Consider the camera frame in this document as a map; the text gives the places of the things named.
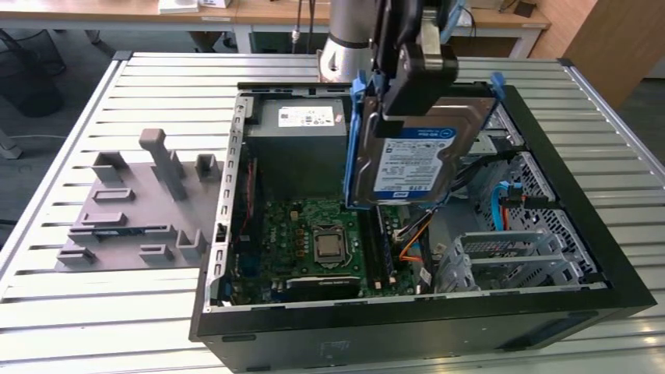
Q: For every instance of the green motherboard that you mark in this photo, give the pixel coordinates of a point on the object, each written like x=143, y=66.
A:
x=283, y=222

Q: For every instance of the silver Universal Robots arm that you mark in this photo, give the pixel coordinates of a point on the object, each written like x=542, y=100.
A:
x=348, y=58

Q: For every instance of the white flat box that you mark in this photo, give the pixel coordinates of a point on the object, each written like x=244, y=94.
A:
x=179, y=8

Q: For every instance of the grey desk foot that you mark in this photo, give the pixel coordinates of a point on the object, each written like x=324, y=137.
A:
x=9, y=150

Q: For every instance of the small brown box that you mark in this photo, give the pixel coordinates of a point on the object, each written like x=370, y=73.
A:
x=526, y=9

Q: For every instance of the metal optical drive cage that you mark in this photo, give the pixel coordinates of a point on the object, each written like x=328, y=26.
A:
x=499, y=136

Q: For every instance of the installed RAM stick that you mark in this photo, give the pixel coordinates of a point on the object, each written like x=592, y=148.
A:
x=387, y=249

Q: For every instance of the silver CPU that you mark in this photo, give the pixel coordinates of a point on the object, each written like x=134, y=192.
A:
x=330, y=246

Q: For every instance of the RAM stick in rack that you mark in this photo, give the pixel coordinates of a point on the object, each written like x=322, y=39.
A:
x=117, y=233

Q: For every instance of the black RAM slot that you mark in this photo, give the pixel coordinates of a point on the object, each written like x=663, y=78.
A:
x=368, y=249

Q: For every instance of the small wrist camera on bracket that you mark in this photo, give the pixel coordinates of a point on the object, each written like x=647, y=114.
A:
x=416, y=89

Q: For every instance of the wooden desk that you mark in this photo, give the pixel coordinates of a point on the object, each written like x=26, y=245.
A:
x=157, y=17

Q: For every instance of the black PC case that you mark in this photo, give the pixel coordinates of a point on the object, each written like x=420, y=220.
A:
x=364, y=331

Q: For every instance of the black mesh waste bin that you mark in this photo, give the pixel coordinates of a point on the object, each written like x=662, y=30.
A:
x=31, y=78

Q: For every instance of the hard disk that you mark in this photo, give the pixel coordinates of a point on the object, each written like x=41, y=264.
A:
x=416, y=163

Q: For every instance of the grey parts rack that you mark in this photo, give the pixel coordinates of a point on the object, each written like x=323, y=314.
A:
x=146, y=218

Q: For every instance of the small white box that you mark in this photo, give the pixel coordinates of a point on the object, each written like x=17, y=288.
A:
x=214, y=4

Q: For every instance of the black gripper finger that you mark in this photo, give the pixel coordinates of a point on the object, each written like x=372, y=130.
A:
x=388, y=124

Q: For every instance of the black graphics card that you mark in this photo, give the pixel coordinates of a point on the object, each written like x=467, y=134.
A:
x=322, y=286

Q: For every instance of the grey power supply unit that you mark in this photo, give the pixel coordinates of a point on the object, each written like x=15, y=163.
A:
x=296, y=156

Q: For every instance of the metal disk bay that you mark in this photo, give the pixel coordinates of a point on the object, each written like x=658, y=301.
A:
x=520, y=260

